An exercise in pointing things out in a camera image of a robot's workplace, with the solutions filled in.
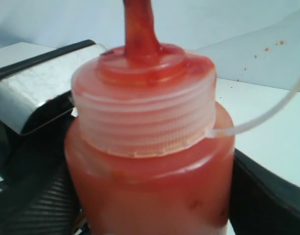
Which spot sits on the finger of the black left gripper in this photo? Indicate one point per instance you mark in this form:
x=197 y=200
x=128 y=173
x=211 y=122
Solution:
x=35 y=82

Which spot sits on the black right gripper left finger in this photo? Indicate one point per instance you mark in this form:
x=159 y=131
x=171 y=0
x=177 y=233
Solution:
x=40 y=204

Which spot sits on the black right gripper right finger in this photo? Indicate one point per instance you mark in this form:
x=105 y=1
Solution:
x=262 y=203

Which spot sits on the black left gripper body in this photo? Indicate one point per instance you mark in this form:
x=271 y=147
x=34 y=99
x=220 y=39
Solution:
x=29 y=164

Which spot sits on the ketchup squeeze bottle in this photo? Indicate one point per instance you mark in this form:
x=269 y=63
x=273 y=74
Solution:
x=151 y=151

